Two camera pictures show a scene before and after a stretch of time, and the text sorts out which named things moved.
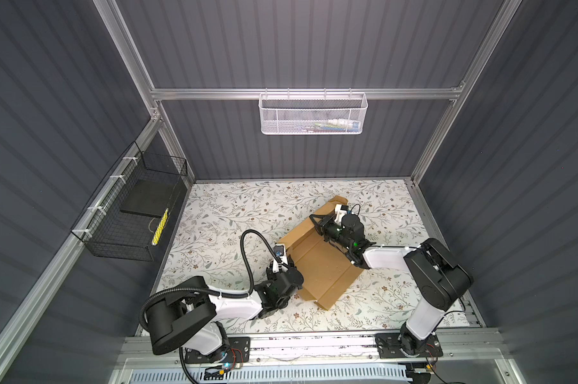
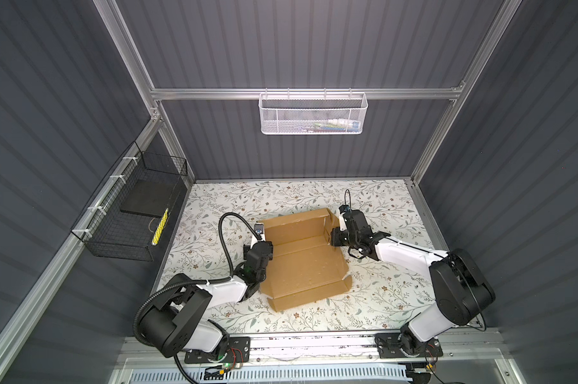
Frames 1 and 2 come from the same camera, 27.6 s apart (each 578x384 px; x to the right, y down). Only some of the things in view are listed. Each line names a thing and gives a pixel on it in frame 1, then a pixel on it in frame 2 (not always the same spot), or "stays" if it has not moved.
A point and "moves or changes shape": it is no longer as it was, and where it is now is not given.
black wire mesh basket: [124, 219] stays
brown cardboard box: [326, 269] moves or changes shape
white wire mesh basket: [312, 114] stays
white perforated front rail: [322, 375] stays
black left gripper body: [271, 278] -> [268, 246]
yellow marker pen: [157, 234] stays
